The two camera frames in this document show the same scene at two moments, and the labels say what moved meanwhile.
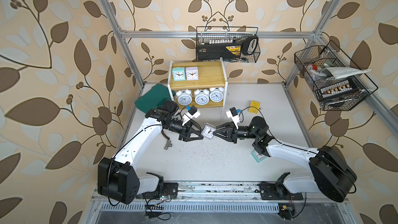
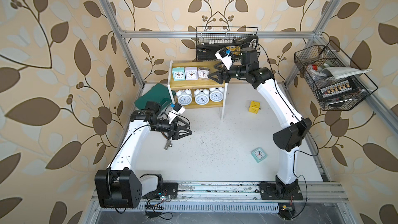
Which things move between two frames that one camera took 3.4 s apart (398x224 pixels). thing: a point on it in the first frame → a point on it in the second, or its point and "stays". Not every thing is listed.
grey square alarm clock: (208, 130) → (203, 72)
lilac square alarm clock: (192, 73) stays
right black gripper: (231, 133) → (224, 71)
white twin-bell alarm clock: (184, 97) stays
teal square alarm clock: (179, 73) stays
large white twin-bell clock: (216, 95) stays
